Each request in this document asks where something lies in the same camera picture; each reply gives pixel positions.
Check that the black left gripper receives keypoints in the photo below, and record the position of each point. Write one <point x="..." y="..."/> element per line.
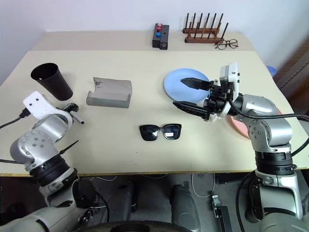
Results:
<point x="66" y="108"/>

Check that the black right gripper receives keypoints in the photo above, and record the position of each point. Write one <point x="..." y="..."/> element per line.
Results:
<point x="217" y="94"/>

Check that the grey cloth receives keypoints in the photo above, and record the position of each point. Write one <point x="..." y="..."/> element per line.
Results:
<point x="108" y="96"/>

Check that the pink plate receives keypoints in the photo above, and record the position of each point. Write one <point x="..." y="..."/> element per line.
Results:
<point x="237" y="126"/>

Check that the black sunglasses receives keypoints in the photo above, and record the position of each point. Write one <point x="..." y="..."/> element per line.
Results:
<point x="149" y="133"/>

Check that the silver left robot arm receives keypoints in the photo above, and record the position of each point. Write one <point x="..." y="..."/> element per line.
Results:
<point x="33" y="145"/>

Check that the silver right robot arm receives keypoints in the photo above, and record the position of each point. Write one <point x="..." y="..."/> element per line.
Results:
<point x="270" y="130"/>

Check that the black plastic cup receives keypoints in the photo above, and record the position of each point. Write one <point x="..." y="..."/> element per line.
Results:
<point x="55" y="84"/>

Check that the light blue plate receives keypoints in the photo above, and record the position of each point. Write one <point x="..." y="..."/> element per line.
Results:
<point x="173" y="89"/>

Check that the brown wooden peg rack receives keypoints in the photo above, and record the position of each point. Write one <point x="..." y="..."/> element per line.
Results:
<point x="202" y="40"/>

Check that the thin dark-framed eyeglasses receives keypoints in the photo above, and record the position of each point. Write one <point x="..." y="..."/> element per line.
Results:
<point x="220" y="45"/>

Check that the black box with round socket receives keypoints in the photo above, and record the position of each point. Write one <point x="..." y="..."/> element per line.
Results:
<point x="164" y="36"/>

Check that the black box with coloured buttons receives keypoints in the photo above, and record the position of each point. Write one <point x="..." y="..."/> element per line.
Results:
<point x="155" y="41"/>

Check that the blue round object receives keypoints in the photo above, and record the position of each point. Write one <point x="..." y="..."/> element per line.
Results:
<point x="272" y="70"/>

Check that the dark ribbed furniture side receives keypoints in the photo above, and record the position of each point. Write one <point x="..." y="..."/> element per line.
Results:
<point x="297" y="72"/>

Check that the dark rounded shape under table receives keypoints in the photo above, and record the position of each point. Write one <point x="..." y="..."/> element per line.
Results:
<point x="183" y="207"/>

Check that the black bar under table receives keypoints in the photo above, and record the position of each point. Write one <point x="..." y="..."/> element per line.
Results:
<point x="224" y="217"/>

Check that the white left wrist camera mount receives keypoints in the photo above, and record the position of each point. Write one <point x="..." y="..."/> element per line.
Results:
<point x="36" y="104"/>

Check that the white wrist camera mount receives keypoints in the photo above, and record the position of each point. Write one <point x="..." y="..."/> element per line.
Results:
<point x="233" y="72"/>
<point x="36" y="104"/>

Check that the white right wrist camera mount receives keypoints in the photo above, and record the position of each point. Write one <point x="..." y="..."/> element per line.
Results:
<point x="233" y="72"/>

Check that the metal caster bracket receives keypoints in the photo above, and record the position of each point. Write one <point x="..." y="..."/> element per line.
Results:
<point x="215" y="200"/>

